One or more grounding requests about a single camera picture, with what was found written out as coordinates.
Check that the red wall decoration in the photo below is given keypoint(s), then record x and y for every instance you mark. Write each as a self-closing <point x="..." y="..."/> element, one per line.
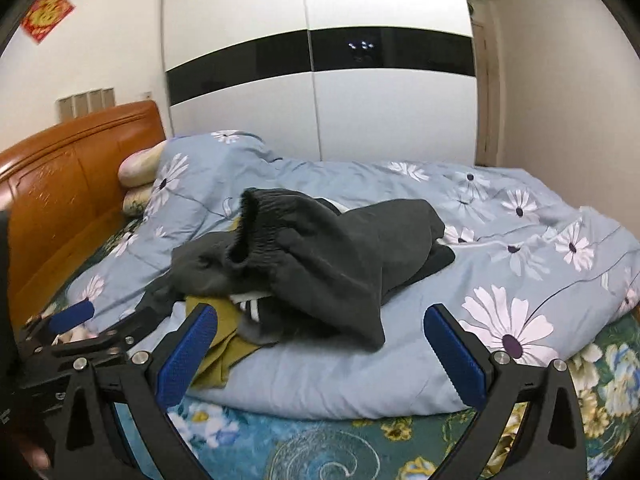
<point x="46" y="15"/>

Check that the cream floral pillow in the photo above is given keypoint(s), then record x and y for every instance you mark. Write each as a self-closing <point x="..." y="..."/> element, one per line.
<point x="140" y="167"/>
<point x="136" y="200"/>

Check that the orange wooden headboard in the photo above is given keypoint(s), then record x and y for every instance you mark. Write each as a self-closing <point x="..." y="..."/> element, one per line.
<point x="65" y="190"/>

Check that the dark grey pants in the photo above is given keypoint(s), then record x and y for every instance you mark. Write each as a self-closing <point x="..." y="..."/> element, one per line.
<point x="325" y="260"/>

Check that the beige wall panel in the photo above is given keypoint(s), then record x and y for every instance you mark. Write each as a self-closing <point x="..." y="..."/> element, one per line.
<point x="85" y="102"/>

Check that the white wardrobe with black band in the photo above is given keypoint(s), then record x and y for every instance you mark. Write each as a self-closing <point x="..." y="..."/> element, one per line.
<point x="350" y="100"/>

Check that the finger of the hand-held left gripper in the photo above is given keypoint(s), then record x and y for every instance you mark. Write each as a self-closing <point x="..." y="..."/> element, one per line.
<point x="127" y="331"/>
<point x="72" y="316"/>

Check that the black white-striped garment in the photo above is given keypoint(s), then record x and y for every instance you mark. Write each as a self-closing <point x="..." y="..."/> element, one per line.
<point x="252" y="305"/>

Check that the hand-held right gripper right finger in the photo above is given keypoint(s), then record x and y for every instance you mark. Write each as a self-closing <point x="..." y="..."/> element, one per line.
<point x="455" y="360"/>

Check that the olive green garment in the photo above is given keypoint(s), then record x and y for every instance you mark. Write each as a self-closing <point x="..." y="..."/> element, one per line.
<point x="220" y="350"/>

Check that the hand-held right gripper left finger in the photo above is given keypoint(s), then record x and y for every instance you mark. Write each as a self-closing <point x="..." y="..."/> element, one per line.
<point x="187" y="355"/>

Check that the light blue floral duvet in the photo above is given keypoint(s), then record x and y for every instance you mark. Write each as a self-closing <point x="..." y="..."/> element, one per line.
<point x="500" y="270"/>

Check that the teal floral bed sheet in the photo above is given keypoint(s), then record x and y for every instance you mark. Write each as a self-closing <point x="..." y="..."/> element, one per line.
<point x="325" y="450"/>

